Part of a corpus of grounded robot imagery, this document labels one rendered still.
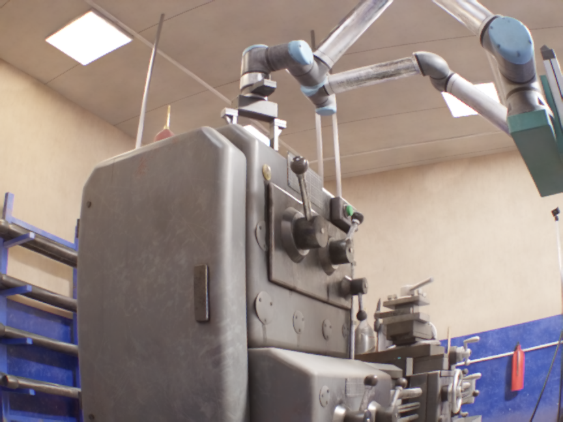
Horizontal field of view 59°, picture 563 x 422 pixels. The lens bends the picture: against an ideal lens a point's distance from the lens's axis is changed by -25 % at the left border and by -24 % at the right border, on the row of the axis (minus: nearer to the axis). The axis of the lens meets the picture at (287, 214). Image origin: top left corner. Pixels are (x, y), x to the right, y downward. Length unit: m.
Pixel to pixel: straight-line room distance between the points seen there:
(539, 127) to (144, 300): 1.16
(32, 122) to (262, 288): 4.12
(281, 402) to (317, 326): 0.37
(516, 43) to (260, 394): 1.15
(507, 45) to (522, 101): 0.20
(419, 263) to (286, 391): 5.63
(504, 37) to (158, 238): 1.07
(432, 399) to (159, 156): 1.46
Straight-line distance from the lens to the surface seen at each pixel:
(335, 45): 1.99
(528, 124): 1.70
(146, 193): 1.33
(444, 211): 6.82
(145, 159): 1.37
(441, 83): 2.59
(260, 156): 1.35
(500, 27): 1.68
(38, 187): 5.09
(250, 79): 1.85
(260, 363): 1.21
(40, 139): 5.21
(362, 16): 2.03
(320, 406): 1.18
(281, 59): 1.86
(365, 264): 6.95
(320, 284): 1.51
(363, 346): 5.37
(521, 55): 1.65
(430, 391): 2.33
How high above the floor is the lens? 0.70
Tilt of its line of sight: 19 degrees up
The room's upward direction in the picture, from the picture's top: 1 degrees counter-clockwise
